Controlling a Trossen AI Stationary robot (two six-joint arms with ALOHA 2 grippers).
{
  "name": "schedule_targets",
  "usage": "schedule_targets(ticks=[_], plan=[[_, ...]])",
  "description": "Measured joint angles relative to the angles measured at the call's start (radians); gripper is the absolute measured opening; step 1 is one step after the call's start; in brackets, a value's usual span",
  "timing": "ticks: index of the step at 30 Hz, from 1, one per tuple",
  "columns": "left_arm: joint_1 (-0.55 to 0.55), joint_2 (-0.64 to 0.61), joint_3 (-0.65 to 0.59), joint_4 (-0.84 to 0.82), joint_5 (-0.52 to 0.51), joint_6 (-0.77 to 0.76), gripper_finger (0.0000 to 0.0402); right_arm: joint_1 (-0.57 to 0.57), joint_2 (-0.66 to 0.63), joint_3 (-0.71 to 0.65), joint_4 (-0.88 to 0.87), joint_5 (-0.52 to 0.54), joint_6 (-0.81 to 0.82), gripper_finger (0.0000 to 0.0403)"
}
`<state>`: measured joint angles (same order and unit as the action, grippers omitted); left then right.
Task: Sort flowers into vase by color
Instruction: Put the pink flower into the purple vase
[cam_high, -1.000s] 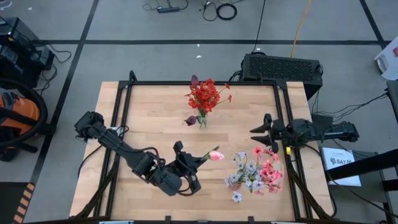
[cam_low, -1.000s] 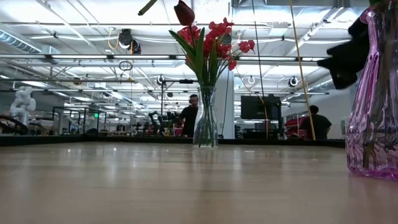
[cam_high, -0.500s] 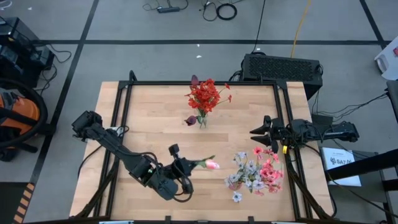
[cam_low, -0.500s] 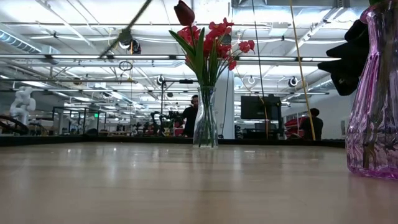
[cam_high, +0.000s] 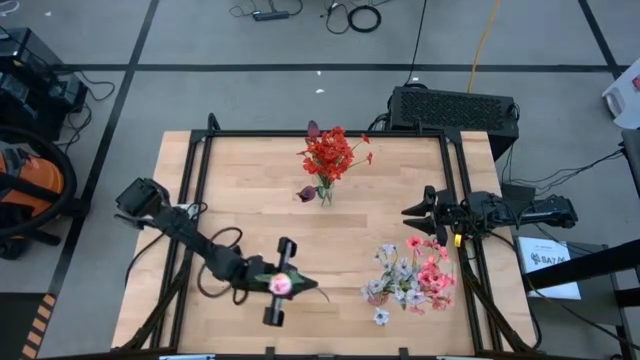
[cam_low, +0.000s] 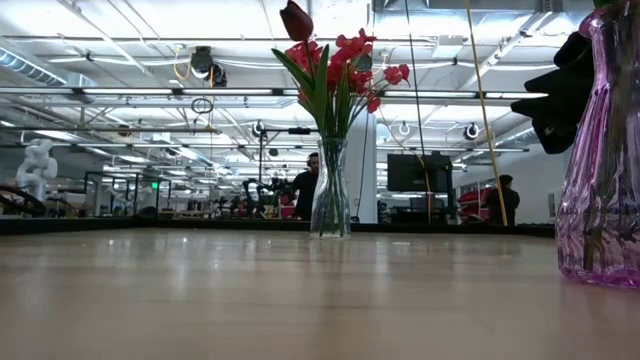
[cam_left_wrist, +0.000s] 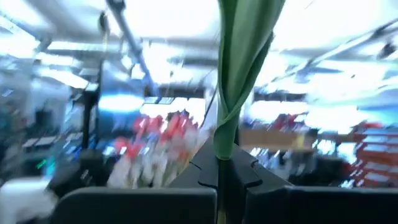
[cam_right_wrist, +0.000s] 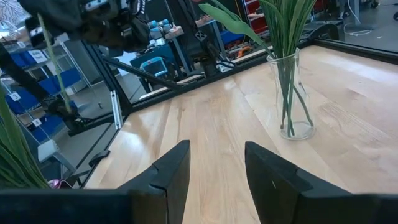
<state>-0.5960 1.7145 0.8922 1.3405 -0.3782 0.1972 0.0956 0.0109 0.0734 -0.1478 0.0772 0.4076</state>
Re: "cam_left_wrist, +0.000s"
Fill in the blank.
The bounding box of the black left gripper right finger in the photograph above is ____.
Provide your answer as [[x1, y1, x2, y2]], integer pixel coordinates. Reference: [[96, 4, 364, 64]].
[[229, 142, 398, 224]]

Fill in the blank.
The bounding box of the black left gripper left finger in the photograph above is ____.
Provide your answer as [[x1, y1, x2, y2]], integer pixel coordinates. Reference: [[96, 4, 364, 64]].
[[51, 136, 220, 224]]

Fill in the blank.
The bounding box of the white artificial flower bunch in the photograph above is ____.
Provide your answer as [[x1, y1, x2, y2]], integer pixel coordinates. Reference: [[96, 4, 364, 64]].
[[107, 124, 209, 189]]

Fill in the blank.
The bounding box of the dark red artificial tulip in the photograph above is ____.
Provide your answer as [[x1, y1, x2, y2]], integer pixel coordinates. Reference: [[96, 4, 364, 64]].
[[213, 0, 286, 224]]

